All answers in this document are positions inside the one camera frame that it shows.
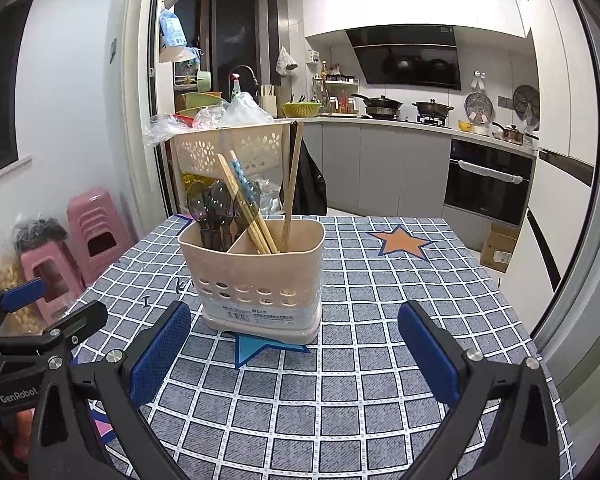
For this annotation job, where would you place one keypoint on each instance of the black range hood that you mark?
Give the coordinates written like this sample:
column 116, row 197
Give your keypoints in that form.
column 421, row 55

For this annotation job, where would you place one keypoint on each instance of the grey kitchen cabinets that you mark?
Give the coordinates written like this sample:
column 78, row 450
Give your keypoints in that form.
column 375, row 168

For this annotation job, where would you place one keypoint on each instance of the cardboard box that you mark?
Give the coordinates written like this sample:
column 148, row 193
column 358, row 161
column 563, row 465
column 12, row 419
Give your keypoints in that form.
column 499, row 246

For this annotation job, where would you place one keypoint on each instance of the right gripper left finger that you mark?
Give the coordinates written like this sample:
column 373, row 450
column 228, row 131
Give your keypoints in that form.
column 65, row 442

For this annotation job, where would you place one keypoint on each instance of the beige perforated storage cart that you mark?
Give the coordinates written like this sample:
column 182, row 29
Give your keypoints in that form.
column 259, row 149

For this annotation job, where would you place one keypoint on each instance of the black wok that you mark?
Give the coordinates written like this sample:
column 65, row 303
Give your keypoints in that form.
column 380, row 107

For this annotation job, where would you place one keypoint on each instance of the green colander basket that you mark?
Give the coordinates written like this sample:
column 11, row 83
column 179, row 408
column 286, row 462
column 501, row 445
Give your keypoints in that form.
column 301, row 109

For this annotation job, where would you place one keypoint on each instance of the bag of yellow balls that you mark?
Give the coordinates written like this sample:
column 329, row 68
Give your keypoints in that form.
column 25, row 321

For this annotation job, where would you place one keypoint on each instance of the black built-in oven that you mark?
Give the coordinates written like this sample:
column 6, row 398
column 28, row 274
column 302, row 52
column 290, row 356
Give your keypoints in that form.
column 488, row 181

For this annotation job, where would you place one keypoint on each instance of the blue patterned chopstick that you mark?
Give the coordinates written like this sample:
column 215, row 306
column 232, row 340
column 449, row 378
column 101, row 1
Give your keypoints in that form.
column 244, row 183

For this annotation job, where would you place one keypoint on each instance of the short pink plastic stool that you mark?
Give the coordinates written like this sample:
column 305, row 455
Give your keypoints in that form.
column 56, row 266

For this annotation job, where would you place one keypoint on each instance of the black pot on stove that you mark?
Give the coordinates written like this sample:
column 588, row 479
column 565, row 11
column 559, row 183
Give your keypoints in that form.
column 432, row 113

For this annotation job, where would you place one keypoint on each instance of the black hanging garment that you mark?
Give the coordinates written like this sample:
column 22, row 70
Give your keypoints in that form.
column 310, row 196

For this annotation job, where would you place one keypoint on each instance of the tall pink plastic stool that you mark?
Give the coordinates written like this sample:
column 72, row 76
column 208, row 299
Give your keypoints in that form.
column 97, row 231

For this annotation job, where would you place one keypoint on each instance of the beige utensil holder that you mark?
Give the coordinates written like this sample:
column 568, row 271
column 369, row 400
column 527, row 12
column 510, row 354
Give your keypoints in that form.
column 271, row 296

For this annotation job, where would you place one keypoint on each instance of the wooden chopstick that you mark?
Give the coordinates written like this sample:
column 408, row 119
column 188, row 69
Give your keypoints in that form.
column 265, row 229
column 292, row 183
column 288, row 147
column 256, row 234

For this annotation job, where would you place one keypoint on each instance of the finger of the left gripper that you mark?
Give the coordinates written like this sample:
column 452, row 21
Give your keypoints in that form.
column 69, row 332
column 22, row 295

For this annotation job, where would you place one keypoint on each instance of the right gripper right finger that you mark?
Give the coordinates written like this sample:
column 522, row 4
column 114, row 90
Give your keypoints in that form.
column 523, row 440

